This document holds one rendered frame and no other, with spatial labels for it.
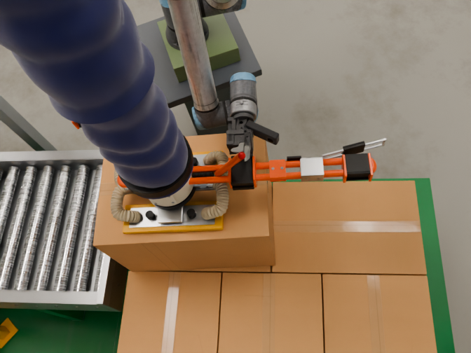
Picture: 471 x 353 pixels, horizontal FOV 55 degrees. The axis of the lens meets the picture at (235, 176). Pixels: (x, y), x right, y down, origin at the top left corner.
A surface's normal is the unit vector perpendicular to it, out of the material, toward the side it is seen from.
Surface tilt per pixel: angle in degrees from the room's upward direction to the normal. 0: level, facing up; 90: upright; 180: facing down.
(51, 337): 0
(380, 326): 0
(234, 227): 0
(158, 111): 76
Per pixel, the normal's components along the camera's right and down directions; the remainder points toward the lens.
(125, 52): 0.86, 0.17
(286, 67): -0.13, -0.41
